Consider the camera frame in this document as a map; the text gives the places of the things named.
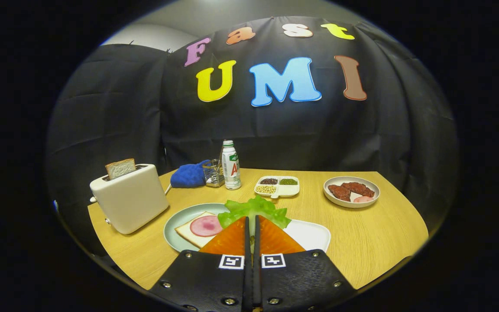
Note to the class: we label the blue oven mitt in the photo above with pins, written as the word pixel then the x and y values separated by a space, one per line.
pixel 189 175

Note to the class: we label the small pink meat slice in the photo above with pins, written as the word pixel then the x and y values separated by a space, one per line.
pixel 363 199

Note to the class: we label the black backdrop cloth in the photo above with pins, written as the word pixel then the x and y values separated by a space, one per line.
pixel 115 121

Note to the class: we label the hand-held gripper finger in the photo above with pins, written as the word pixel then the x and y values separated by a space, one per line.
pixel 256 281
pixel 246 281

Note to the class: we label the pink ham slice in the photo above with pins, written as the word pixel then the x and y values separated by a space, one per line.
pixel 206 225

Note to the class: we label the light green round plate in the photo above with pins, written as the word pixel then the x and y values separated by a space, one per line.
pixel 178 219

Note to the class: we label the green lettuce leaf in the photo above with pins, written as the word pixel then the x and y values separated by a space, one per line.
pixel 254 208

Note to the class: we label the round beige bowl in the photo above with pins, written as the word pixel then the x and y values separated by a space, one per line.
pixel 332 200

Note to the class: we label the white divided dish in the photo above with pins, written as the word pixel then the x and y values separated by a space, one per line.
pixel 288 190

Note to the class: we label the pile of green beans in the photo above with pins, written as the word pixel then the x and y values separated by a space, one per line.
pixel 288 181

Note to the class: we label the pile of dark beans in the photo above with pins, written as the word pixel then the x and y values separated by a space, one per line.
pixel 269 181

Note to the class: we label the toasted bread slice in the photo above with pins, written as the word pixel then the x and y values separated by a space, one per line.
pixel 121 168

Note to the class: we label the white square plate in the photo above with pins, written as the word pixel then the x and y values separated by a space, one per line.
pixel 310 236

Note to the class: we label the dark red meat piece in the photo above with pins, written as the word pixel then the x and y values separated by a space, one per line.
pixel 339 193
pixel 360 189

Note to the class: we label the white bread slice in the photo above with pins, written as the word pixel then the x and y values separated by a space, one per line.
pixel 186 234

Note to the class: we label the white drink bottle green cap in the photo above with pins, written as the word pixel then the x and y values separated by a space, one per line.
pixel 231 167

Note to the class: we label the pile of yellow soybeans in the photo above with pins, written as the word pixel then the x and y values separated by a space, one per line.
pixel 266 189

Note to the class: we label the white toaster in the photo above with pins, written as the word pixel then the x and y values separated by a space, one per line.
pixel 132 203

